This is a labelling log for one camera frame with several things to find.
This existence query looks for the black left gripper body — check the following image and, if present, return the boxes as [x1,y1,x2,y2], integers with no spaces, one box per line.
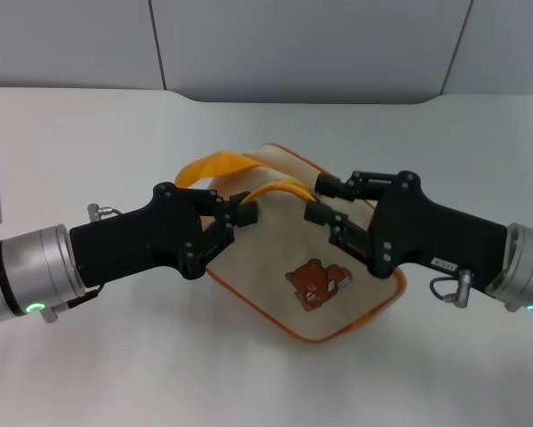
[69,181,216,282]

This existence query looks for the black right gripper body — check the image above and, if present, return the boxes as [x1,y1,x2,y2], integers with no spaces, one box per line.
[365,169,510,280]

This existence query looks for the beige food bag orange trim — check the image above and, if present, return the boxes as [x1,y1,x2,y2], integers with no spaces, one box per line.
[174,142,408,344]

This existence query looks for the left gripper cable connector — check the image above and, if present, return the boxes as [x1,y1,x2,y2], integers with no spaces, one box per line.
[86,201,123,222]

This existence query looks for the gripper cable connector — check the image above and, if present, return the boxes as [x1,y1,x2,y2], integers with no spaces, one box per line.
[429,268,473,309]
[86,201,123,222]

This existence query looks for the right gripper cable connector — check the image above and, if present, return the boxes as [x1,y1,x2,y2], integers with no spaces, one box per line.
[429,268,473,309]

